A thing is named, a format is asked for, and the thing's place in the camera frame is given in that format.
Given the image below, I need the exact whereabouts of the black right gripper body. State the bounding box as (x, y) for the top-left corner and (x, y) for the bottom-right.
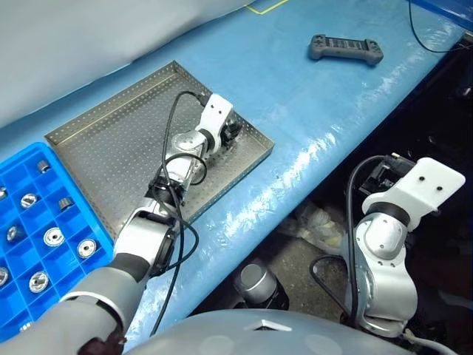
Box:
(357, 153), (417, 195)

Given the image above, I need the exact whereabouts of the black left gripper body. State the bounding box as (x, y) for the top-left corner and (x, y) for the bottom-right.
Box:
(221, 114), (244, 143)

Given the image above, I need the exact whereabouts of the blue compartment tray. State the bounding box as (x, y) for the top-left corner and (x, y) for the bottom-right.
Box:
(0, 142), (115, 343)

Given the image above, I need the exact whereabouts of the crumpled clear plastic bag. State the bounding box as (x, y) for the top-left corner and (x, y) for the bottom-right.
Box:
(280, 201), (348, 256)

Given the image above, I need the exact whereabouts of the blue plastic table cover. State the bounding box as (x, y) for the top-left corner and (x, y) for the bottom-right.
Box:
(0, 0), (466, 345)

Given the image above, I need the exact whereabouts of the yellow tape outline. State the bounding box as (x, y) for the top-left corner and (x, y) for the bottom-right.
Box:
(245, 0), (289, 15)

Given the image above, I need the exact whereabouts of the perforated metal tray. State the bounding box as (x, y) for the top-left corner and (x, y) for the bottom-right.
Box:
(44, 60), (276, 237)

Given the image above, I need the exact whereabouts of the grey handheld game controller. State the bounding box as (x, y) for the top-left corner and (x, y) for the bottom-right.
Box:
(307, 33), (384, 69)

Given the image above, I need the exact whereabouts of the grey capped black cylinder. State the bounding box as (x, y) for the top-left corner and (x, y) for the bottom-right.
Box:
(232, 258), (290, 311)

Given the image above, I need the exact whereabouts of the grey cloth backdrop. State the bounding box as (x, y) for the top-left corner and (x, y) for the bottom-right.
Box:
(0, 0), (267, 129)

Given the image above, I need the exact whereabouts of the grey robot torso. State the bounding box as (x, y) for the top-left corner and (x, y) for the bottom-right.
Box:
(125, 308), (418, 355)

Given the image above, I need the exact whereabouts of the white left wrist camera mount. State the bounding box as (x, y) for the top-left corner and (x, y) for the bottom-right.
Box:
(194, 93), (234, 152)

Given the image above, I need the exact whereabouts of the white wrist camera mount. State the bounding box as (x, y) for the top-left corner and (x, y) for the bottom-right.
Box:
(361, 157), (466, 232)
(194, 93), (234, 152)

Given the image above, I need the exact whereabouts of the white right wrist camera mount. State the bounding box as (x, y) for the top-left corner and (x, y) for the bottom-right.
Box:
(361, 157), (466, 232)

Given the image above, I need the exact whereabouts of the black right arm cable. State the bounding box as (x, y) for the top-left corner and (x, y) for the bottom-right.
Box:
(309, 154), (392, 326)

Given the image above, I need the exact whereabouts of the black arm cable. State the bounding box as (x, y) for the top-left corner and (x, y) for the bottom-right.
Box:
(149, 90), (208, 337)
(309, 154), (392, 326)

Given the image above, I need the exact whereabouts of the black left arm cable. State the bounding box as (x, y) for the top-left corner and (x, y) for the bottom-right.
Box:
(149, 90), (208, 337)

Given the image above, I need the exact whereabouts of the thin black cable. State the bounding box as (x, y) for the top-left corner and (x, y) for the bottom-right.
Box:
(407, 0), (473, 54)

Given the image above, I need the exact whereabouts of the white cable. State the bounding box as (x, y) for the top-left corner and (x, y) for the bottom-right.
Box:
(404, 331), (455, 355)

